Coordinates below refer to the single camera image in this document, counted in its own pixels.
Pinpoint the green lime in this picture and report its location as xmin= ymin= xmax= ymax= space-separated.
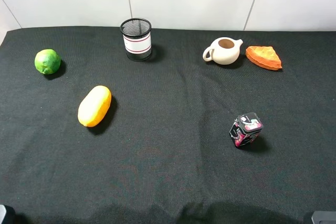
xmin=34 ymin=49 xmax=61 ymax=74

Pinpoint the black mesh pen holder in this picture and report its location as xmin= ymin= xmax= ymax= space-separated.
xmin=120 ymin=18 xmax=152 ymax=61

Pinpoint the cream ceramic teapot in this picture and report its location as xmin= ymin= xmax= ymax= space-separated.
xmin=203 ymin=37 xmax=243 ymax=65

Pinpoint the yellow orange mango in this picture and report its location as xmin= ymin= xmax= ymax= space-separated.
xmin=78 ymin=86 xmax=112 ymax=127

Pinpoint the black tablecloth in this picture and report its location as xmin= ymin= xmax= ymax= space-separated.
xmin=1 ymin=27 xmax=335 ymax=223

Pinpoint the black floral tin box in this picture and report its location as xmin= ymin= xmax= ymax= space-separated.
xmin=229 ymin=112 xmax=264 ymax=148

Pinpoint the orange pie slice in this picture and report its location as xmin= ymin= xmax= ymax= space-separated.
xmin=246 ymin=46 xmax=282 ymax=71

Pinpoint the grey device bottom right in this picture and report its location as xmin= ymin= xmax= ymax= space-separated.
xmin=311 ymin=211 xmax=336 ymax=224

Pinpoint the grey device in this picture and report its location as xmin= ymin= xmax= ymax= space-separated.
xmin=311 ymin=211 xmax=336 ymax=224
xmin=0 ymin=205 xmax=7 ymax=224

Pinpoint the grey device bottom left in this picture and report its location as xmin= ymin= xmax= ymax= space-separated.
xmin=0 ymin=205 xmax=7 ymax=224

